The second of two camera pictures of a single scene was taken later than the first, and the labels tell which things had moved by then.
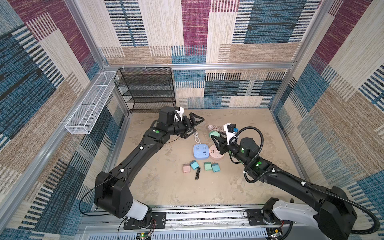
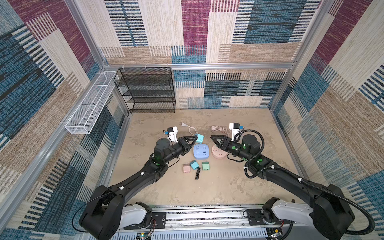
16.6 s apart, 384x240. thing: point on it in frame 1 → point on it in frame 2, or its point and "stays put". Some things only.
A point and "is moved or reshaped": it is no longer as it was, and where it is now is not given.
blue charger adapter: [194, 165] stays put
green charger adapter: [207, 165] stays put
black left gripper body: [182, 127] → [177, 149]
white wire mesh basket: [81, 121] stays put
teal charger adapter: [215, 167] is moved or reshaped
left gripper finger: [189, 133] → [186, 149]
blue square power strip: [201, 151] stays put
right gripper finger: [218, 141] stays put
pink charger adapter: [186, 168] stays put
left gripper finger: [193, 120] → [182, 140]
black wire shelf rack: [146, 88] stays put
